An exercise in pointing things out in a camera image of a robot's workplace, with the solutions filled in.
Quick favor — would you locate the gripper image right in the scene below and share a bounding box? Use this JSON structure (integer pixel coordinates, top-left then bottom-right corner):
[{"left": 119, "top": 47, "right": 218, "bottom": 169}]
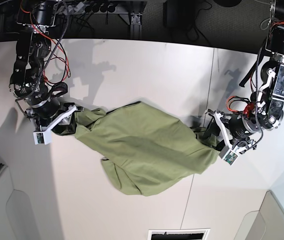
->
[{"left": 194, "top": 109, "right": 264, "bottom": 155}]

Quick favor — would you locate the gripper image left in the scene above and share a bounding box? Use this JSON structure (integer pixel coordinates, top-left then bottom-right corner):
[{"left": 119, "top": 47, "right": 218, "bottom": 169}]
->
[{"left": 26, "top": 98, "right": 82, "bottom": 136}]

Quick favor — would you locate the green t-shirt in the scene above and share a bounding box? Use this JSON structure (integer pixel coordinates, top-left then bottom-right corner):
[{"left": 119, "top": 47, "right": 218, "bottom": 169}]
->
[{"left": 53, "top": 101, "right": 219, "bottom": 197}]

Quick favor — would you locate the white vent slot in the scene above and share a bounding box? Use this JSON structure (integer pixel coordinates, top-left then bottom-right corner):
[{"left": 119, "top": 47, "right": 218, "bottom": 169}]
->
[{"left": 147, "top": 228, "right": 211, "bottom": 240}]

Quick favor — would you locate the grey partition right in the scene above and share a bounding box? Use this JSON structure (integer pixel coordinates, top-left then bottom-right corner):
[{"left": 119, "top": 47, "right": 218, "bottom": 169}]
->
[{"left": 235, "top": 190, "right": 284, "bottom": 240}]

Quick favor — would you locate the grey partition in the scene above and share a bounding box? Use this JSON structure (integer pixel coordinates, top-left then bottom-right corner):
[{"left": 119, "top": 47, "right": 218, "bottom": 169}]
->
[
  {"left": 0, "top": 165, "right": 41, "bottom": 240},
  {"left": 235, "top": 190, "right": 284, "bottom": 240}
]

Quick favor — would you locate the grey partition left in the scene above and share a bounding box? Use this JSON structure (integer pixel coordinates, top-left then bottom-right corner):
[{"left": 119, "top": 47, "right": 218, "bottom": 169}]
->
[{"left": 0, "top": 165, "right": 41, "bottom": 240}]

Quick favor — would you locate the black power strip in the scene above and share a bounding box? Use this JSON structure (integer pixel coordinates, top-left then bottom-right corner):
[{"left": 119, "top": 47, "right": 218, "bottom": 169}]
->
[{"left": 83, "top": 0, "right": 118, "bottom": 14}]

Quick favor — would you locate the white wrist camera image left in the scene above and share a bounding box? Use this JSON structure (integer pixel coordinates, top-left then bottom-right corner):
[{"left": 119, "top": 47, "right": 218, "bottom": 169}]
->
[{"left": 33, "top": 130, "right": 52, "bottom": 145}]

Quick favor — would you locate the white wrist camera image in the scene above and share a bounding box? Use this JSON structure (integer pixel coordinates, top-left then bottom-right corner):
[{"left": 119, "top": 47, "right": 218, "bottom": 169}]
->
[
  {"left": 33, "top": 130, "right": 52, "bottom": 145},
  {"left": 219, "top": 146, "right": 239, "bottom": 165}
]

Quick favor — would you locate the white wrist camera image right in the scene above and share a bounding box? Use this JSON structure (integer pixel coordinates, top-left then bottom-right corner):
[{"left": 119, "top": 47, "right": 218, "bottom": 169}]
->
[{"left": 219, "top": 146, "right": 239, "bottom": 165}]

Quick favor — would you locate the aluminium frame post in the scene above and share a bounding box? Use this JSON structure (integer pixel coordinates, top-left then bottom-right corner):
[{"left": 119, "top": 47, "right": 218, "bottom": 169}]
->
[{"left": 129, "top": 12, "right": 143, "bottom": 40}]

